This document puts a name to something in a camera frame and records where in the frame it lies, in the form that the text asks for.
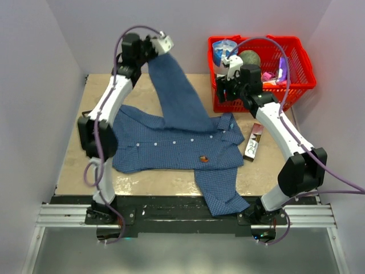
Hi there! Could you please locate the blue plaid shirt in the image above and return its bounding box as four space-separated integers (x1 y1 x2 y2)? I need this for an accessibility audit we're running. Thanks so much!
112 54 249 216

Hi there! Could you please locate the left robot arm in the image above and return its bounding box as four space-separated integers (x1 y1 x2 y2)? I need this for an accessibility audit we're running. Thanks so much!
77 31 174 224

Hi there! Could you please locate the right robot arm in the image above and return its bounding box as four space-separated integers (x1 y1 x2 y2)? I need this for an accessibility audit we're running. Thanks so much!
216 65 327 224

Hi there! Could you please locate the pink small package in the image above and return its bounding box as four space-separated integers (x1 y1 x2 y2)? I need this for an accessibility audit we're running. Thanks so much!
261 72 275 82

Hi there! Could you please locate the green round melon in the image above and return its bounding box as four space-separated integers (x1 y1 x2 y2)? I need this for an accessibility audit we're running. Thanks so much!
238 50 261 67

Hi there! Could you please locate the blue white wrapped roll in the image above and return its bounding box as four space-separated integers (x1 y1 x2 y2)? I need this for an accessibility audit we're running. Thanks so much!
212 39 237 75

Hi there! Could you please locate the purple snack package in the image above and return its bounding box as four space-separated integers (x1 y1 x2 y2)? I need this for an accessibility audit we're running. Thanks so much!
276 57 289 84

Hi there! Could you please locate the red plastic basket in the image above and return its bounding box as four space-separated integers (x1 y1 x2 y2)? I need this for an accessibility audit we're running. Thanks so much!
208 35 317 112

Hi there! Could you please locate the white chocolate bar box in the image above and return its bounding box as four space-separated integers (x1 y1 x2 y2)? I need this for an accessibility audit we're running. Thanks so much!
243 123 264 162

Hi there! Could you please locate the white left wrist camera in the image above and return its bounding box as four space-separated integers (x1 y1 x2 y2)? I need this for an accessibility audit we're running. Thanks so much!
151 31 175 55

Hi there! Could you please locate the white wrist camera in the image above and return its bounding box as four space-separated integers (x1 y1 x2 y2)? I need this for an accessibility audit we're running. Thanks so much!
222 55 243 80
151 31 175 55

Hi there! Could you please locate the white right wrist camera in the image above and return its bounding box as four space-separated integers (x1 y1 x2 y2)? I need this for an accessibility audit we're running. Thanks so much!
222 55 243 80

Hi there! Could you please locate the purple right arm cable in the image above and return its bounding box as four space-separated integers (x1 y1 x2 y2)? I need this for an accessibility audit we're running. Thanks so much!
226 36 365 246

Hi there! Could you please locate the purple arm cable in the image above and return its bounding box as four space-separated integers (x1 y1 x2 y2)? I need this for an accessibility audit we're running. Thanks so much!
226 36 365 246
84 25 168 245

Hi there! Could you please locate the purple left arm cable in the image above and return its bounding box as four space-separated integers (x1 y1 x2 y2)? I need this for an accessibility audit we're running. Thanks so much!
84 25 168 245

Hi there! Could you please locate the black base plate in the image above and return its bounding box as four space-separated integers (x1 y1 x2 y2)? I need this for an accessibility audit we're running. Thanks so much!
51 195 319 239

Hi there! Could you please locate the aluminium frame rail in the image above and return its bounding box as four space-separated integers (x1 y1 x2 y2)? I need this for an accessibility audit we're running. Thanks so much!
23 198 350 273

